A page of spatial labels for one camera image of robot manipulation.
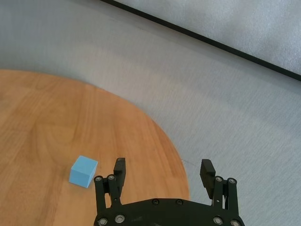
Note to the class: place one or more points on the light blue cube block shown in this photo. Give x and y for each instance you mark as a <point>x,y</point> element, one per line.
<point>82,171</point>

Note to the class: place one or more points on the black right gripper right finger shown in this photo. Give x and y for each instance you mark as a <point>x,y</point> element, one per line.
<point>208,176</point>

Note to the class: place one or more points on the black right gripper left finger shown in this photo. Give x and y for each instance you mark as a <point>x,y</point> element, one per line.
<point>118,179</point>

